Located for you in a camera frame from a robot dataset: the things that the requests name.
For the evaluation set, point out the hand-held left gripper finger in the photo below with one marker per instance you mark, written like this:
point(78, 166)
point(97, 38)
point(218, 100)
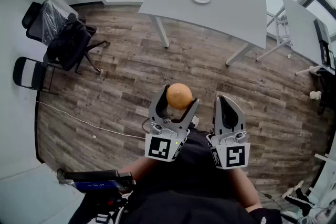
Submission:
point(155, 105)
point(190, 115)

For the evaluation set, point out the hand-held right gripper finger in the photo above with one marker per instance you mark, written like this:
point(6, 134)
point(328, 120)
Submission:
point(217, 118)
point(241, 120)

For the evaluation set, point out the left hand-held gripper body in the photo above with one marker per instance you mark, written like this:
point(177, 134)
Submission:
point(168, 139)

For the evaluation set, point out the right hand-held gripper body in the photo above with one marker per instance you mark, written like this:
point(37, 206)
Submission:
point(231, 152)

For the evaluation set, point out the orange fruit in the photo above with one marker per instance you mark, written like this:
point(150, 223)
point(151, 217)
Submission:
point(178, 97)

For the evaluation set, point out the person's left forearm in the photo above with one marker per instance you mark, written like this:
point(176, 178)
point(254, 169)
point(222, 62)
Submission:
point(139, 165)

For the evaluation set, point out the person's right forearm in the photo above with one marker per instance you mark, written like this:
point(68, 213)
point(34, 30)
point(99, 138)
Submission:
point(244, 189)

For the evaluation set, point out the person's white left shoe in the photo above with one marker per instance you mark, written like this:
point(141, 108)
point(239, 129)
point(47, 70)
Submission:
point(195, 121)

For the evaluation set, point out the person's black clothing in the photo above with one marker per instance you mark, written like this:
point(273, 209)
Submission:
point(194, 191)

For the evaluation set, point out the black chest-mounted device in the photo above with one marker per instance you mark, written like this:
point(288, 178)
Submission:
point(99, 181)

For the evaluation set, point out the black office chair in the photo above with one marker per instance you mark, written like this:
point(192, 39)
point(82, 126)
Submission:
point(68, 42)

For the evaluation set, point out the small white side table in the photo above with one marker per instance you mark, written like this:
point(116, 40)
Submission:
point(299, 29)

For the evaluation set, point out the large white table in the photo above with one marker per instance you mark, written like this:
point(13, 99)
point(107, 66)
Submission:
point(225, 8)

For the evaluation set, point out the black box on side table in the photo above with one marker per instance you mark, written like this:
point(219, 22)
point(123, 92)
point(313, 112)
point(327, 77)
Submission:
point(321, 39)

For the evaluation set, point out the black and white folding chair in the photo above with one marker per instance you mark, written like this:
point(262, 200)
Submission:
point(18, 70)

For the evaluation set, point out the white metal frame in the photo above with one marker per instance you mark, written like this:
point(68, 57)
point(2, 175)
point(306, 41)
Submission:
point(281, 31)

